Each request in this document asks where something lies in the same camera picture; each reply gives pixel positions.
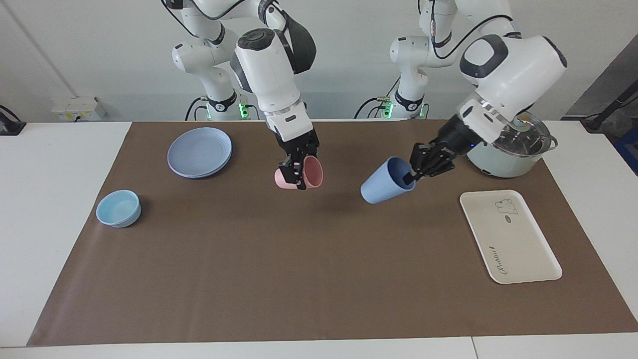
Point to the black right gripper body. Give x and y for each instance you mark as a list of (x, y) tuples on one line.
[(299, 142)]

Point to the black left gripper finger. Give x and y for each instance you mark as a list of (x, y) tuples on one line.
[(433, 170), (424, 154)]

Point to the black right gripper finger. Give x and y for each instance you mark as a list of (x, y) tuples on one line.
[(287, 170), (300, 172)]

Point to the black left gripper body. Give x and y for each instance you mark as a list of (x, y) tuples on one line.
[(456, 137)]

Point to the pink cup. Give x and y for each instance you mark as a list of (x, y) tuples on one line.
[(314, 174)]

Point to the blue ribbed cup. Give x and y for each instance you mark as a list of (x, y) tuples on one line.
[(381, 189)]

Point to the cream rabbit print tray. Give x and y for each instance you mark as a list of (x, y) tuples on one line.
[(513, 244)]

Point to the mint green cooking pot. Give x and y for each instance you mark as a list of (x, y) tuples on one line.
[(498, 162)]

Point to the pale blue plate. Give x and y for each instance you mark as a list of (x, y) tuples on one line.
[(199, 152)]

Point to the brown paper table mat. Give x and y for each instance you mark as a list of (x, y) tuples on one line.
[(299, 274)]

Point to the black stand leg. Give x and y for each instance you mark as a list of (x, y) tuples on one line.
[(610, 107)]

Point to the light blue bowl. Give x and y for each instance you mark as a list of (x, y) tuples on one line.
[(118, 209)]

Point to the blue crate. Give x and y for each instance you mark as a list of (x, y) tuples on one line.
[(629, 152)]

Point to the white power strip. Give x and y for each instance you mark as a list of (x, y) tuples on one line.
[(79, 107)]

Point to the black desk object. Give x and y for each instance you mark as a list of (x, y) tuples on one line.
[(10, 124)]

